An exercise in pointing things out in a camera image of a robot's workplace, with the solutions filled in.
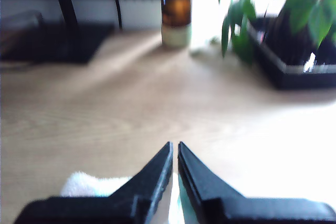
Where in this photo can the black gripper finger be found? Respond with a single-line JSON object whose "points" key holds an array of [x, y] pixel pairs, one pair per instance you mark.
{"points": [[155, 182], [199, 182]]}

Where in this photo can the mint tea towel pink border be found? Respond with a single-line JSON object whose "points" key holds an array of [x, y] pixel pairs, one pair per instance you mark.
{"points": [[84, 184]]}

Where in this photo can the black plant tray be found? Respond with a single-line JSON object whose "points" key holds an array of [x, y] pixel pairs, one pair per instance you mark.
{"points": [[288, 77]]}

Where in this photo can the amber glass lamp beige base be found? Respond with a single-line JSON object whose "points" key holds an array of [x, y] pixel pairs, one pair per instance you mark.
{"points": [[176, 19]]}

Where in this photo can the black Huawei monitor on stand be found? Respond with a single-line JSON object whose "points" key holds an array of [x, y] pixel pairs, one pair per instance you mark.
{"points": [[65, 43]]}

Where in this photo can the green leafy houseplant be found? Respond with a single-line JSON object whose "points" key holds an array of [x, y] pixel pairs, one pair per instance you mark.
{"points": [[315, 11]]}

